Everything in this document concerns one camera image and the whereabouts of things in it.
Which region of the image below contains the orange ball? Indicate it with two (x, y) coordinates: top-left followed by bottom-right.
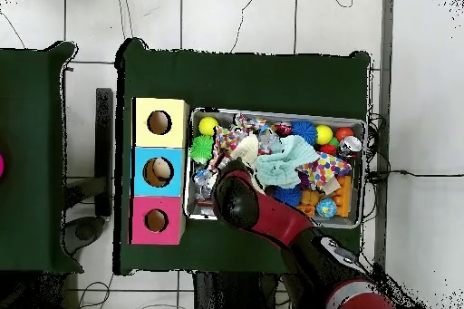
(334, 126), (355, 142)

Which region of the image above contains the silver can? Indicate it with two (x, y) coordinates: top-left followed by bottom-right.
(338, 135), (363, 159)

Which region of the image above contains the cream waffle cloth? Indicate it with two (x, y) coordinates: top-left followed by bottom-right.
(228, 133), (267, 196)

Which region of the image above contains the green spiky ball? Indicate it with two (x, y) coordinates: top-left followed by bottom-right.
(188, 135), (216, 164)

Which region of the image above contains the blue spiky ball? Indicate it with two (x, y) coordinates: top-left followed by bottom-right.
(290, 120), (319, 145)

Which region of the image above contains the black power cable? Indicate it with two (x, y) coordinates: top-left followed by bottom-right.
(364, 169), (464, 184)

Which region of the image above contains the yellow ball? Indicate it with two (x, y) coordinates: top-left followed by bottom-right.
(198, 116), (219, 137)
(314, 124), (334, 146)

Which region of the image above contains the wire mesh bin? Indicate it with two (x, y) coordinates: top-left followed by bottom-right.
(183, 107), (367, 229)

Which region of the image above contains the mint waffle cloth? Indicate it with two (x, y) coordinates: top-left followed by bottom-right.
(256, 134), (321, 189)

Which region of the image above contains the polka dot cloth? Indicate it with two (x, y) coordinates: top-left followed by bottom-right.
(207, 112), (269, 172)
(295, 151), (353, 194)

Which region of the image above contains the blue globe ball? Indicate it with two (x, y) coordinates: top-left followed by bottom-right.
(315, 197), (338, 218)

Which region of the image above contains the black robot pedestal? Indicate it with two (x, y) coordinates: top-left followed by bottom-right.
(192, 271), (302, 309)

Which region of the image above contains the grey rounded base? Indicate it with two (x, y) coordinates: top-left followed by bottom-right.
(63, 216), (110, 256)

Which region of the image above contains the wooden box with three holes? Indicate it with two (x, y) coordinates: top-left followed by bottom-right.
(128, 97), (190, 246)

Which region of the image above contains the dark green table cloth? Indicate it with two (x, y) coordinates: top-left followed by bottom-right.
(113, 37), (372, 283)
(0, 41), (85, 275)

